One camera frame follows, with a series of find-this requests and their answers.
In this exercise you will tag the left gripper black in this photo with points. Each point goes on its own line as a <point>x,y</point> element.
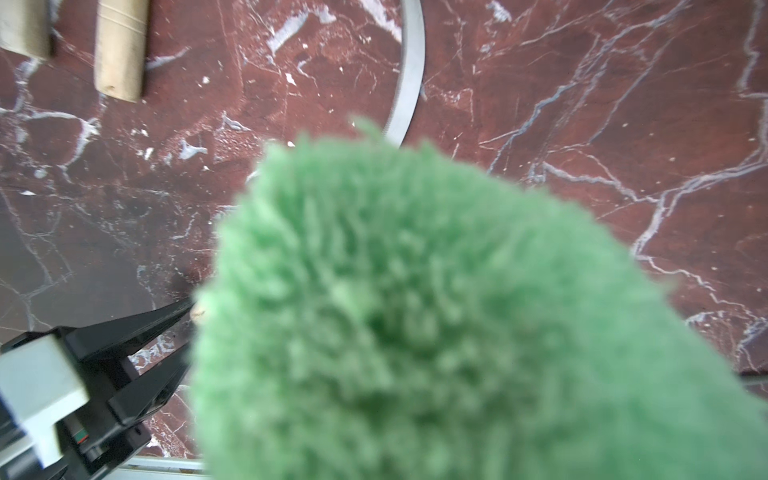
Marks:
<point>105,432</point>

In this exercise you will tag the green rag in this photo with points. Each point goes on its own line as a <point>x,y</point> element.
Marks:
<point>388,313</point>

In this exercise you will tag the sickle labelled handle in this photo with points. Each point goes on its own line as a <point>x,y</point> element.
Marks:
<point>25,28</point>

